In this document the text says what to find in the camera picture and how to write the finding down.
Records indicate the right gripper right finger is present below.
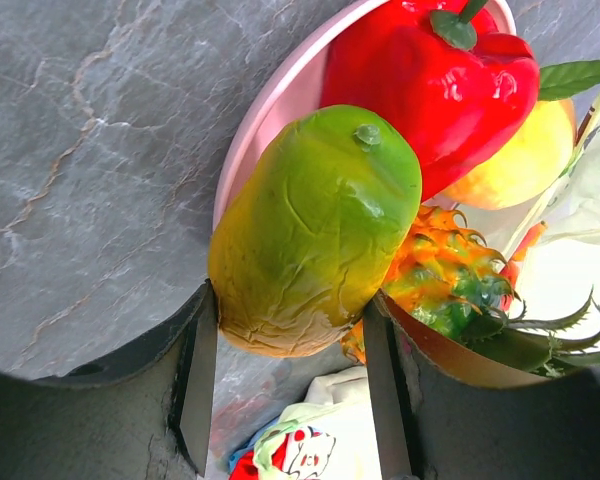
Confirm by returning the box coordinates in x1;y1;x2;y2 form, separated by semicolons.
363;293;600;479

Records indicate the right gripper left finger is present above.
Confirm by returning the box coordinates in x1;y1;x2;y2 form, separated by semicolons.
0;282;217;479

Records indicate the fake pineapple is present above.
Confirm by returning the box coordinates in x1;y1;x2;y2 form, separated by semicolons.
353;206;600;377

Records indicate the green avocado print plastic bag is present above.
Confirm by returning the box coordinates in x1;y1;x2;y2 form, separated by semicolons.
517;93;600;346

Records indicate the fake mango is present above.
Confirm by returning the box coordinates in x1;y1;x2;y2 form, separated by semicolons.
208;105;422;358

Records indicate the fake yellow pear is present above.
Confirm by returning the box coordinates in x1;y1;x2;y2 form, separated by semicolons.
443;60;600;210

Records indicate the fake red bell pepper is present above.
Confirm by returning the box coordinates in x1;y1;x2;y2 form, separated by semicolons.
320;1;540;200

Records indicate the white red cartoon bag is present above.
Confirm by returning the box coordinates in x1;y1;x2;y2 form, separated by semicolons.
229;366;381;480

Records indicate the pink plate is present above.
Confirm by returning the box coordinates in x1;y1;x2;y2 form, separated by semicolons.
212;0;517;234

